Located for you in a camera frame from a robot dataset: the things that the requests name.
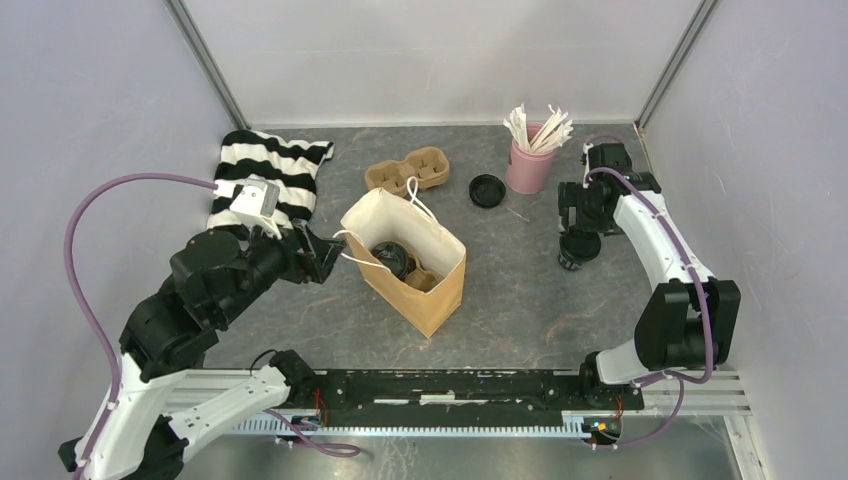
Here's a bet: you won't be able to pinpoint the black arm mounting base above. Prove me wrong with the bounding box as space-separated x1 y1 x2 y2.
280 369 645 428

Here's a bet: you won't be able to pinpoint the brown cardboard cup carrier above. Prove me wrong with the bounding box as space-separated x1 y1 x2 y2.
404 263 443 293

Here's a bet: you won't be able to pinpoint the white wrapped stirrer sticks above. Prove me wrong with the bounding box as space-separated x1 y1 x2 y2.
502 104 574 155

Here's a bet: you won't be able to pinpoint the black paper coffee cup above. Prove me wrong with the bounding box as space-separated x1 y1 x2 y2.
370 241 417 281

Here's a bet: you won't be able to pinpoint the slotted aluminium cable rail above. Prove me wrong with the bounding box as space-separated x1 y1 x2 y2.
230 414 590 440

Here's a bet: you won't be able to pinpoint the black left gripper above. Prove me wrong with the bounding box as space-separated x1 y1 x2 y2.
218 212 350 323

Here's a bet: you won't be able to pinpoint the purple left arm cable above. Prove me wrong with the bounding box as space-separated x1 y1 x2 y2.
63 172 362 480

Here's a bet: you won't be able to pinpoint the black plastic cup lid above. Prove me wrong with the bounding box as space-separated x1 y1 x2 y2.
468 174 506 209

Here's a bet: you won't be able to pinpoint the black white striped cloth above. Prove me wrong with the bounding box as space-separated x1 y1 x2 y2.
214 130 334 229

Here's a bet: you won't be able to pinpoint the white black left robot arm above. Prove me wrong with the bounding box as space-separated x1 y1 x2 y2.
58 221 345 479

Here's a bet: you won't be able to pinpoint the pink stirrer holder cup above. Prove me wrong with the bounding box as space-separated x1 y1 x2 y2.
505 140 556 194

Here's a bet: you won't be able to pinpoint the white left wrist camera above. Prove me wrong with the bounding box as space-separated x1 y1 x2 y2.
229 179 282 239

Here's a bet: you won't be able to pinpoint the brown paper bag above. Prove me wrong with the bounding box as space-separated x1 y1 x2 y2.
336 177 467 338

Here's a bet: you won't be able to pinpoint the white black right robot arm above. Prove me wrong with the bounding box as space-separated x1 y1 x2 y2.
557 142 741 408

